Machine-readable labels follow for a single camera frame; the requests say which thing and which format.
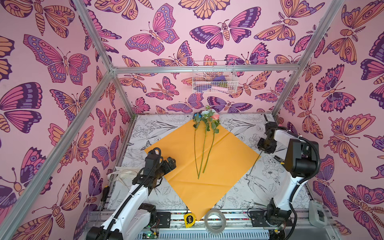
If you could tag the white wire basket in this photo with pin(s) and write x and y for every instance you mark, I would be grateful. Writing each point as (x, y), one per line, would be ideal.
(215, 78)

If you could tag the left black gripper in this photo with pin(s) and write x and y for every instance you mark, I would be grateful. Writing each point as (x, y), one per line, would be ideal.
(167, 168)

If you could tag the grey plastic clamp device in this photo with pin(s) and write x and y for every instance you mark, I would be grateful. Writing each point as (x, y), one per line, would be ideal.
(317, 217)

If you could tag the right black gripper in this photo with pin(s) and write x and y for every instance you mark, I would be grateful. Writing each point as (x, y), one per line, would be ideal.
(265, 144)

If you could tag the orange wrapping paper sheet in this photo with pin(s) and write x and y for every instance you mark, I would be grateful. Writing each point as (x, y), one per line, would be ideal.
(208, 164)

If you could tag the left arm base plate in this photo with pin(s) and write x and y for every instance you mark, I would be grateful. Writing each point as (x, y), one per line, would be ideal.
(160, 220)

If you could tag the green circuit board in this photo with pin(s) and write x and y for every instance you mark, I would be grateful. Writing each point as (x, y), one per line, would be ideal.
(150, 235)

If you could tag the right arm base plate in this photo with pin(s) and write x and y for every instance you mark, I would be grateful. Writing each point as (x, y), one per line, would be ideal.
(261, 218)

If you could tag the clear tape roll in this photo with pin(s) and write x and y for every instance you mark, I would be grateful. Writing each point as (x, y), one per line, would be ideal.
(215, 222)

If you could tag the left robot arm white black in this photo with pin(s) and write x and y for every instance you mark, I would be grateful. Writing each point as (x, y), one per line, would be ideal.
(135, 213)

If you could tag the yellow tape measure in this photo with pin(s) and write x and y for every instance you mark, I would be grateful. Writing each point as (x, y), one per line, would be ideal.
(189, 219)

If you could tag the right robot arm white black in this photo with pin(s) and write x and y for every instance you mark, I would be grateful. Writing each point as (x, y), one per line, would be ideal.
(301, 161)

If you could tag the small pink fake rose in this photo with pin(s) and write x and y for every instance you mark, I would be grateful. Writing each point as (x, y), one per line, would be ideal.
(258, 157)

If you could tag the yellow handled pliers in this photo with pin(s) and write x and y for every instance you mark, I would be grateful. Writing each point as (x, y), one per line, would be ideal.
(280, 160)

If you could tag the white fake rose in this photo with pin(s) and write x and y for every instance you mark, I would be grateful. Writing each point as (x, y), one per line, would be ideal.
(205, 120)

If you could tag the black screwdriver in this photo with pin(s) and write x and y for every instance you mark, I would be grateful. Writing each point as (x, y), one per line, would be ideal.
(103, 201)

